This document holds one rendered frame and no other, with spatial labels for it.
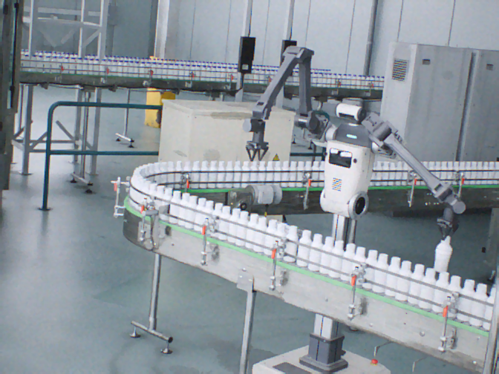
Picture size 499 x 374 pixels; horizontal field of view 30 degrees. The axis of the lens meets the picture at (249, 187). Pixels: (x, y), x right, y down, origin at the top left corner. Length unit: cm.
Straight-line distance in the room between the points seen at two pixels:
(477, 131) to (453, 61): 92
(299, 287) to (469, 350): 88
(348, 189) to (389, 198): 179
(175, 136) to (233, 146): 53
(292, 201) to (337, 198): 127
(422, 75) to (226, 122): 270
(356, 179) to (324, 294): 83
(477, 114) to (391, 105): 107
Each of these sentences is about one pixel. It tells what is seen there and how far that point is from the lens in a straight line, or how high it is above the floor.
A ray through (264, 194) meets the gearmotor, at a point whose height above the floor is 100.
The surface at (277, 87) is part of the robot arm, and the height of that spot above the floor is 176.
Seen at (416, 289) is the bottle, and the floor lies 107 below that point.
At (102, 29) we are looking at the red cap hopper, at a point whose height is 166.
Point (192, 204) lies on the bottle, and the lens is 475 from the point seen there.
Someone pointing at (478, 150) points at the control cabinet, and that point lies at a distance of 1099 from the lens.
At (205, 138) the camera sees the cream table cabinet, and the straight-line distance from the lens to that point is 830.
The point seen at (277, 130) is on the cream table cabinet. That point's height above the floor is 101.
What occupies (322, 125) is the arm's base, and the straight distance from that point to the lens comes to 499.
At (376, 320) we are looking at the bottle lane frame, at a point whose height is 89.
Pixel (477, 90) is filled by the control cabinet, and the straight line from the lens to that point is 1081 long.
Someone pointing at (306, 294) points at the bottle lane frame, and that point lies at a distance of 429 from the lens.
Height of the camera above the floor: 219
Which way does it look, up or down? 11 degrees down
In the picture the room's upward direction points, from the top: 6 degrees clockwise
